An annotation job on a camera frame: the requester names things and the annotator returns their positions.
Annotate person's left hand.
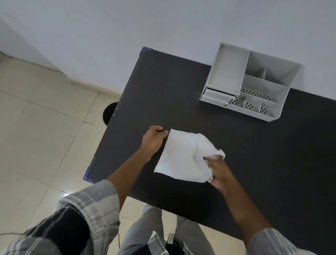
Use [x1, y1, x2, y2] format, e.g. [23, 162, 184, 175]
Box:
[140, 125, 169, 158]

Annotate person's right hand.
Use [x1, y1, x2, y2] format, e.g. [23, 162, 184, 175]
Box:
[203, 155, 235, 193]

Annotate white cloth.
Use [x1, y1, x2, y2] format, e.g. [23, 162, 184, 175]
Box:
[154, 128, 226, 183]

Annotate person's right forearm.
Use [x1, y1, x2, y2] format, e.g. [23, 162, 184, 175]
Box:
[220, 179, 273, 247]

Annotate person's left forearm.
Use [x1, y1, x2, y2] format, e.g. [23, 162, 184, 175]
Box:
[106, 148, 153, 211]

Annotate black round stool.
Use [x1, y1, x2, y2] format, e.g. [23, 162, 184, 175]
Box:
[102, 102, 119, 127]

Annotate white organizer drawer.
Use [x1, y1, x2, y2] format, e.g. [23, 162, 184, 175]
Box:
[200, 87, 237, 107]

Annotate grey trousers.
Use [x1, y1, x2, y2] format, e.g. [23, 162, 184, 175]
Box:
[117, 204, 216, 255]

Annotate white plastic desk organizer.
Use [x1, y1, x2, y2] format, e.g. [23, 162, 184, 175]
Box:
[199, 43, 302, 122]

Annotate grey plaid shirt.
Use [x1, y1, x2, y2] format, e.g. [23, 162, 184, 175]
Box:
[0, 180, 318, 255]

